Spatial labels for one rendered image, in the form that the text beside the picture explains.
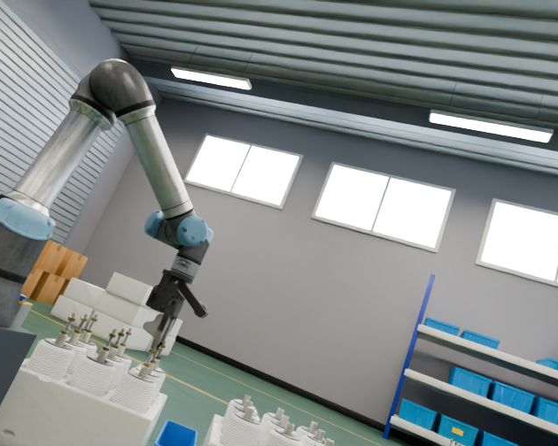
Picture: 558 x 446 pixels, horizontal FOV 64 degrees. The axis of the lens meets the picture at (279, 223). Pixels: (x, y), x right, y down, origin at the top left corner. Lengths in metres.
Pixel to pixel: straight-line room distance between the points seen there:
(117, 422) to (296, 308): 5.37
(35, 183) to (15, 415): 0.56
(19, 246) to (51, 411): 0.47
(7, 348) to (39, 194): 0.35
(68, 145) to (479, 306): 5.80
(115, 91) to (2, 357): 0.60
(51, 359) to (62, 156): 0.52
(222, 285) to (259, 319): 0.81
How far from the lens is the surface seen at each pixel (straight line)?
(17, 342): 1.03
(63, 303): 4.39
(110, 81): 1.12
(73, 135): 1.18
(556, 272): 6.69
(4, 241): 0.99
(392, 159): 7.13
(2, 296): 1.00
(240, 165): 7.54
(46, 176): 1.16
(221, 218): 7.29
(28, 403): 1.31
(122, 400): 1.29
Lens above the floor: 0.45
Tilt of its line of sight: 15 degrees up
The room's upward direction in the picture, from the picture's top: 22 degrees clockwise
